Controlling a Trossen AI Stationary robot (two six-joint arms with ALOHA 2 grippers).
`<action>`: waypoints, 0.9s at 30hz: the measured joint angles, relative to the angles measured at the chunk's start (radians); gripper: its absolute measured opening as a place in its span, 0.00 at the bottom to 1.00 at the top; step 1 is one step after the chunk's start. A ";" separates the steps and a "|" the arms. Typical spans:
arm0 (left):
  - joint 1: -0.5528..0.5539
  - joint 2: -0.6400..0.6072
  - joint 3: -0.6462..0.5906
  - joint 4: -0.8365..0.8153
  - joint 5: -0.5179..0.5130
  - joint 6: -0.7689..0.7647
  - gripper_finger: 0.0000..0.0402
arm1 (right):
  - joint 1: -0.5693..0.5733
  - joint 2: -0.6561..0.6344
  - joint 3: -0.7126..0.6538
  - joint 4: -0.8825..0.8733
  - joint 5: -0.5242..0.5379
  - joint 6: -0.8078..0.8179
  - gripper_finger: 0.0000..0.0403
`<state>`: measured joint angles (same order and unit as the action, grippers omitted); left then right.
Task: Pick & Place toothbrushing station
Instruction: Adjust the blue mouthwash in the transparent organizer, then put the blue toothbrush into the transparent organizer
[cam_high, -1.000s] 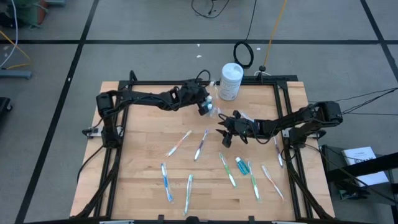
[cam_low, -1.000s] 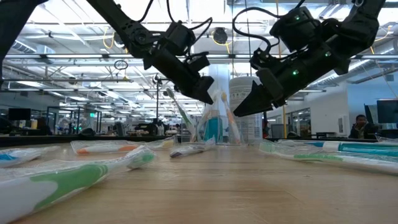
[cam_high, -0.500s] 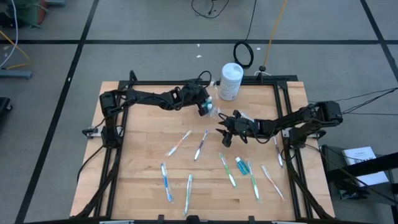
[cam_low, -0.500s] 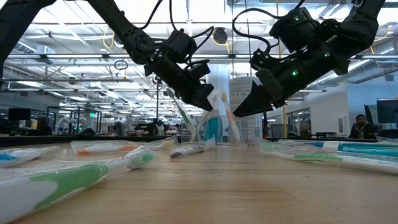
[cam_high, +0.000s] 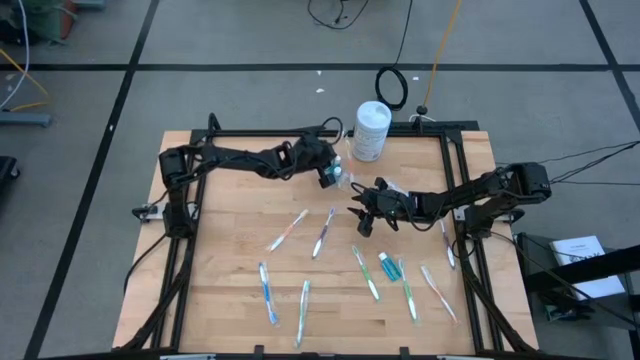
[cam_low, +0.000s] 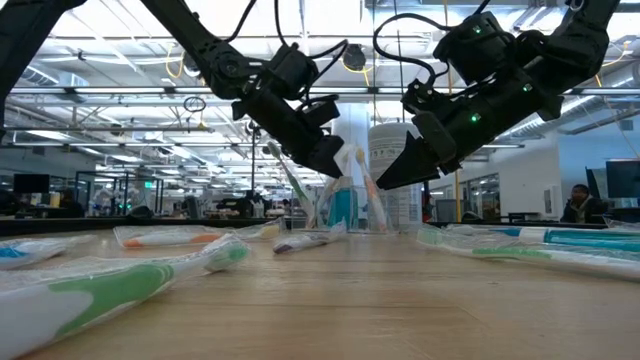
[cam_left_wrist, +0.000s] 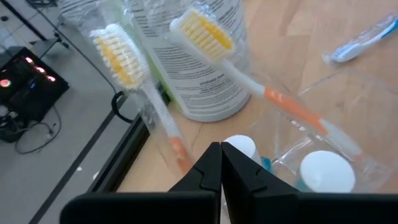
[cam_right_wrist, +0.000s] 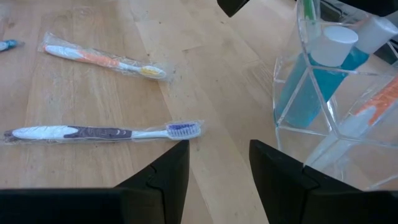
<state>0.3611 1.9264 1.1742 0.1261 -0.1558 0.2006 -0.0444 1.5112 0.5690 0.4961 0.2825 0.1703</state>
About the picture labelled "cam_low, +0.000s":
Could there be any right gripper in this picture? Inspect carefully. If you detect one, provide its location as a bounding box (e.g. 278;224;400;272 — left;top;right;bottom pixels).
375;74;565;190

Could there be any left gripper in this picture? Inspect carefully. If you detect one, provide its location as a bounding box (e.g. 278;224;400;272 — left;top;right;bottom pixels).
232;89;346;179

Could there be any blue mouthwash bottle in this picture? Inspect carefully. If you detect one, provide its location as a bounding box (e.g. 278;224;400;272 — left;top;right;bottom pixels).
327;175;360;230

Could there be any blue toothbrush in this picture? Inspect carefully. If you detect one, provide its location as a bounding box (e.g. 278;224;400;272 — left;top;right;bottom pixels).
0;233;96;271
443;222;524;239

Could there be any green toothbrush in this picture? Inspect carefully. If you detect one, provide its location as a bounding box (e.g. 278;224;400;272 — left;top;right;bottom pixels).
0;233;251;359
414;223;640;282

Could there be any teal packaged toothbrush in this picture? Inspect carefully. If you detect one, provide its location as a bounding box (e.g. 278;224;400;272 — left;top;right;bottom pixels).
517;225;640;264

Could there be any white wipes canister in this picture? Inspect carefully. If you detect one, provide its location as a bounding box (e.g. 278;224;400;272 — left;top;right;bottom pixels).
367;122;424;234

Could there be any clear plastic cup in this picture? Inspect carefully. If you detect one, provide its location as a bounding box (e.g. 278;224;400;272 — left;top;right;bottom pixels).
314;175;369;232

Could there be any person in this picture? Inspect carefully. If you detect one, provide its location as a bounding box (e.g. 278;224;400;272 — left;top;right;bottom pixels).
559;183;609;225

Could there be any black computer monitor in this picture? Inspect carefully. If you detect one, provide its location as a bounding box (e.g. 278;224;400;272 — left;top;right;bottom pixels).
604;159;640;211
13;173;51;196

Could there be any long ceiling light bar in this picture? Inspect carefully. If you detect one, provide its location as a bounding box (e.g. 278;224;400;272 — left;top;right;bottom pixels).
9;85;640;97

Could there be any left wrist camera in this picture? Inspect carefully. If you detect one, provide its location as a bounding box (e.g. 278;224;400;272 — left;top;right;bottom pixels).
298;96;342;127

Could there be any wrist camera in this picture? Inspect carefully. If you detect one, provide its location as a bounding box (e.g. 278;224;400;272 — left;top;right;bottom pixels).
298;96;342;127
401;78;441;117

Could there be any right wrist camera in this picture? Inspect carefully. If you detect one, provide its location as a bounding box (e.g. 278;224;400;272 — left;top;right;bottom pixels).
401;78;441;117

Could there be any black metal frame rig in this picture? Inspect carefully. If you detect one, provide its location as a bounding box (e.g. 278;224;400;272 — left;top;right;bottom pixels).
249;124;333;201

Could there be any black hanging cable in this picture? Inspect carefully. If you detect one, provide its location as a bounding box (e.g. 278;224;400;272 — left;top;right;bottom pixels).
392;0;407;124

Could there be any black aluminium table frame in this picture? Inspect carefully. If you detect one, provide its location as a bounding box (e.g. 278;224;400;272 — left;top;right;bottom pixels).
0;215;609;232

